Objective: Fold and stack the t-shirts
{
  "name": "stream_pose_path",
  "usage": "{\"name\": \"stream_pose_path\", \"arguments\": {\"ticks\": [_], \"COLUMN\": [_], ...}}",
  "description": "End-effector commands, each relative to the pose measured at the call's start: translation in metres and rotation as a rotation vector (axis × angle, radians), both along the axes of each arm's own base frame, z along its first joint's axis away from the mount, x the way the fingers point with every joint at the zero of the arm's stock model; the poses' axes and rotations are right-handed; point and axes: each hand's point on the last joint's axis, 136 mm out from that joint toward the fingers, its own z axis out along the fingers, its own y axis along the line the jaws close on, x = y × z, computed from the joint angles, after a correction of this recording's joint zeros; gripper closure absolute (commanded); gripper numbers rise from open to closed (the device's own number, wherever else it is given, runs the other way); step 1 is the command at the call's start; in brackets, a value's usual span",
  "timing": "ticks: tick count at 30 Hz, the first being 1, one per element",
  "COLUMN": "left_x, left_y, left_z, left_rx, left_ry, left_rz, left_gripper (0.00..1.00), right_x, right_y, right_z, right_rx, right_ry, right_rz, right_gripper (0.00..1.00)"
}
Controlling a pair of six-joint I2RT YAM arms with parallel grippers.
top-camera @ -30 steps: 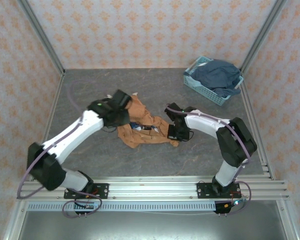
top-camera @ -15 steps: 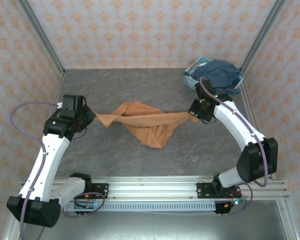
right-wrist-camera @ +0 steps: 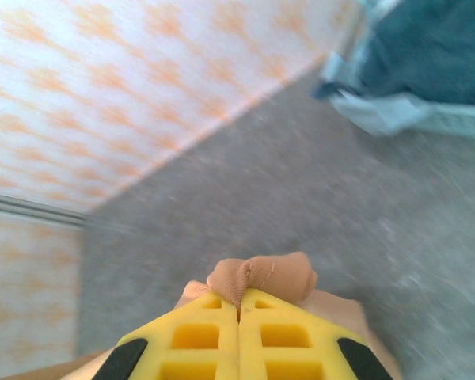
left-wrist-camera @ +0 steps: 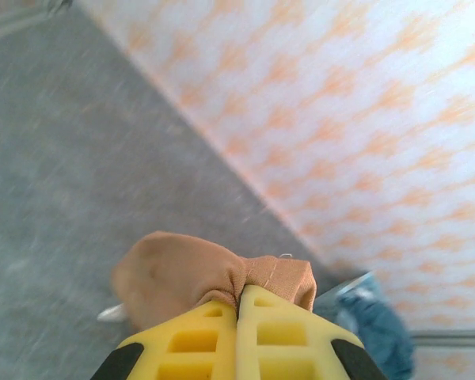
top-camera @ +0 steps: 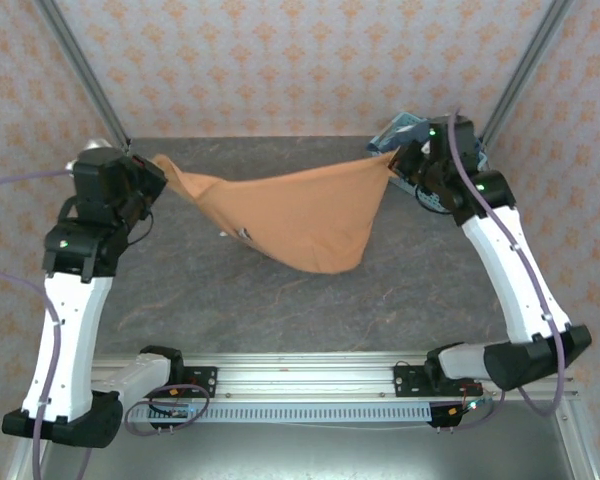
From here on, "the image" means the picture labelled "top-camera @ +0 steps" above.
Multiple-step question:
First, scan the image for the light blue laundry basket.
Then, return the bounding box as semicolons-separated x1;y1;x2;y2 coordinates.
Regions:
367;112;490;216

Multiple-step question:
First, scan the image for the slotted grey cable tray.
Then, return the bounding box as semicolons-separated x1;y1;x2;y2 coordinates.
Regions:
129;402;434;424

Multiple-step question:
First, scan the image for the orange printed t-shirt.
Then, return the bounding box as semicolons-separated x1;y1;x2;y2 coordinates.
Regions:
152;152;402;275

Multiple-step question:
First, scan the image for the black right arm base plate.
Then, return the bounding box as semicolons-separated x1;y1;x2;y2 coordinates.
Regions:
393;364;483;400

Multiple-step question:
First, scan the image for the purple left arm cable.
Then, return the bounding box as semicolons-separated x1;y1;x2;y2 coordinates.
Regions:
0;168;212;480

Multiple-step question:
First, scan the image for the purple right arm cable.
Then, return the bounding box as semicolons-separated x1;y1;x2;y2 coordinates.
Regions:
437;106;567;432

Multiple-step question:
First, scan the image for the aluminium lower frame beam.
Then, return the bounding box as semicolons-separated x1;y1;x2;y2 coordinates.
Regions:
4;444;49;480
552;399;597;480

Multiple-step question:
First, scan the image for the grey metal sheet panel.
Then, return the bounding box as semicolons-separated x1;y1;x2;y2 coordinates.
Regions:
42;422;566;480

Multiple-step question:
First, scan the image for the aluminium frame post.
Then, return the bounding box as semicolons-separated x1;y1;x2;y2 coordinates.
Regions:
33;0;132;154
477;0;577;146

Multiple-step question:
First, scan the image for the aluminium mounting rail beam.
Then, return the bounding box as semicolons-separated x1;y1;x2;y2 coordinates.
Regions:
90;351;580;402

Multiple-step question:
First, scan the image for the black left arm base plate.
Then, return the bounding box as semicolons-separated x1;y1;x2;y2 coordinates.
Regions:
179;366;219;400

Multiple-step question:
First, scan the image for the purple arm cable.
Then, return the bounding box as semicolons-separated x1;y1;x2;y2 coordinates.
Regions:
0;168;212;480
437;106;567;432

